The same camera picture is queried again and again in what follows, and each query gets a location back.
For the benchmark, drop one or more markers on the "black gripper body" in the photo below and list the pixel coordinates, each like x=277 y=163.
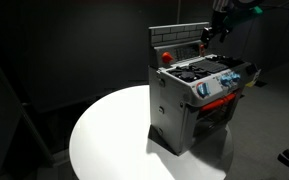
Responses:
x=229 y=13

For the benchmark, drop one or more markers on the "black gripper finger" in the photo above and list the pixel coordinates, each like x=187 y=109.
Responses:
x=206 y=36
x=224 y=34

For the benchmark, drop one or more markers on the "orange right stove button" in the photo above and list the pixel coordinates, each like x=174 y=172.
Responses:
x=202 y=50

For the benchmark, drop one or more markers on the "black right stove burner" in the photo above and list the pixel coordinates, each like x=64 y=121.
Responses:
x=228 y=61

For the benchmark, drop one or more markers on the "black stove burner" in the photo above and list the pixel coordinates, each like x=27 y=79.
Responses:
x=228 y=61
x=189 y=73

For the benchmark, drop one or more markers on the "grey stove centre grill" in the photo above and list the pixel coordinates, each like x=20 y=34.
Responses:
x=210 y=66

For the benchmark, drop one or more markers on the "light blue stove knob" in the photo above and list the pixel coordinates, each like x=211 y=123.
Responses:
x=225 y=79
x=235 y=77
x=203 y=90

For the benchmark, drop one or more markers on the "black left stove burner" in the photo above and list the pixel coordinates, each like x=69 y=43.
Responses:
x=189 y=73

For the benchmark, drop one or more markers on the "grey toy stove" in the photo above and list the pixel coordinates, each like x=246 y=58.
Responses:
x=192 y=92

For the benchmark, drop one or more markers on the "orange oven door handle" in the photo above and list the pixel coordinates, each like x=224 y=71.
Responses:
x=218 y=102

